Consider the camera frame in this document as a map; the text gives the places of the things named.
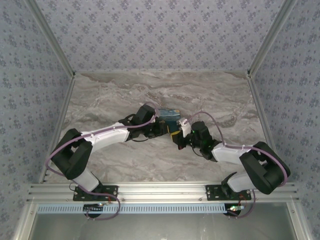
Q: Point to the aluminium mounting rail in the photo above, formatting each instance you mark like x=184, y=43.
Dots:
x=162, y=191

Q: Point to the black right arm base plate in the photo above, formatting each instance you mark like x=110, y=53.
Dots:
x=213, y=192

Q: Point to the aluminium frame post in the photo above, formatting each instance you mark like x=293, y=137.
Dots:
x=298, y=222
x=52, y=40
x=271, y=40
x=23, y=222

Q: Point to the aluminium lower frame post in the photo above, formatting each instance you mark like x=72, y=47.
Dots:
x=23, y=222
x=298, y=222

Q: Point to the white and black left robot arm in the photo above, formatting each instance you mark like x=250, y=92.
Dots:
x=107, y=136

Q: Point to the small black circuit board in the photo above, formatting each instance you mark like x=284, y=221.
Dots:
x=233, y=209
x=93, y=208

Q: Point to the aluminium table side rail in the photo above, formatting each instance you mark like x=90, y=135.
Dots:
x=262, y=115
x=61, y=120

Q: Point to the blue starry night tin box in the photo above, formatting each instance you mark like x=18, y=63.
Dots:
x=170, y=115

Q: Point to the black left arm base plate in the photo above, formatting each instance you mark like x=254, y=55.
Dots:
x=110, y=191

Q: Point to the grey metal panel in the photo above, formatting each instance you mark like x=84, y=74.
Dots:
x=162, y=227

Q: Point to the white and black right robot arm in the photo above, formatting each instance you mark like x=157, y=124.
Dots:
x=225, y=155

